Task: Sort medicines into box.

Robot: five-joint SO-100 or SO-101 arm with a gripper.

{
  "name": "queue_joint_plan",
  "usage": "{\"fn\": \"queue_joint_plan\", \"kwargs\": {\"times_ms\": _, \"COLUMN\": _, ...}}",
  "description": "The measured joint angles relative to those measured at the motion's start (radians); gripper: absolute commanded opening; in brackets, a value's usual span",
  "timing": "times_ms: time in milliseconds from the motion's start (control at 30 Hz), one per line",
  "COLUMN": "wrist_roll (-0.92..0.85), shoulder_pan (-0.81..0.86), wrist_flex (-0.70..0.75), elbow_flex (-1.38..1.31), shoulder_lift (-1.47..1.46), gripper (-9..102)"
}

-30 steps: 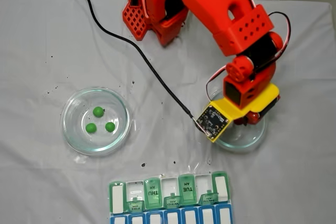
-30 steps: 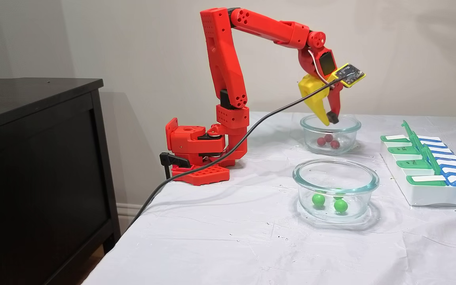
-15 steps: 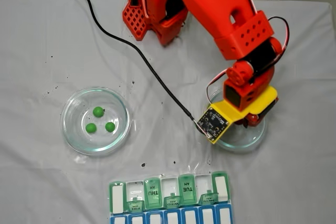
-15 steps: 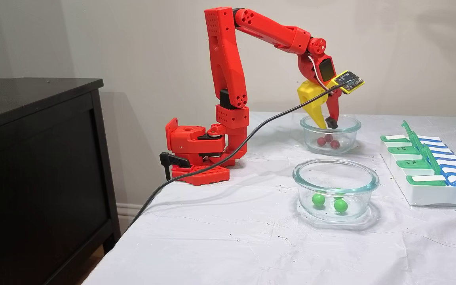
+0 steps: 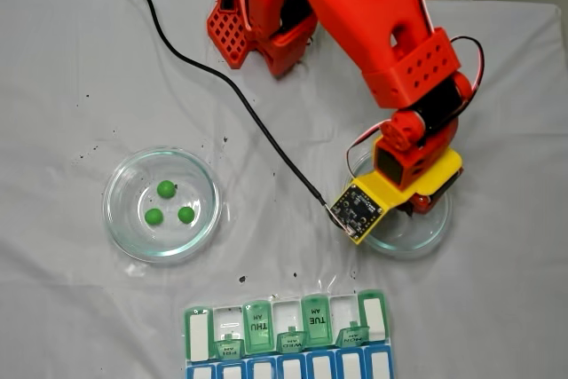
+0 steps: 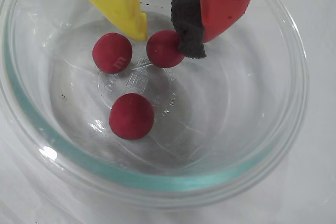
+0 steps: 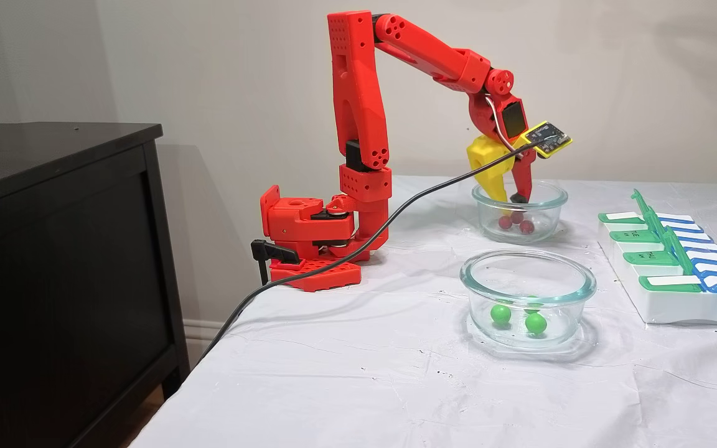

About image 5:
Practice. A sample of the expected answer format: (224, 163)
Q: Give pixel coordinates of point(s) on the green round pill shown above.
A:
(166, 188)
(154, 216)
(186, 215)

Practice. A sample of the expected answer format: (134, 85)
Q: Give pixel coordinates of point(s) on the small clear glass bowl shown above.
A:
(421, 237)

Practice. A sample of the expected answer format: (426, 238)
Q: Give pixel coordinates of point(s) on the white tablecloth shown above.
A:
(488, 263)

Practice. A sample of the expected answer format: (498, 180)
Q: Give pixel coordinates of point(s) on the green blue weekly pill organizer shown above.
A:
(319, 326)

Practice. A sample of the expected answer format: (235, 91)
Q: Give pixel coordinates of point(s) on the large clear glass bowl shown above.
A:
(128, 237)

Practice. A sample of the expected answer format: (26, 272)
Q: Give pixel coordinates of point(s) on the black camera circuit board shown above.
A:
(355, 210)

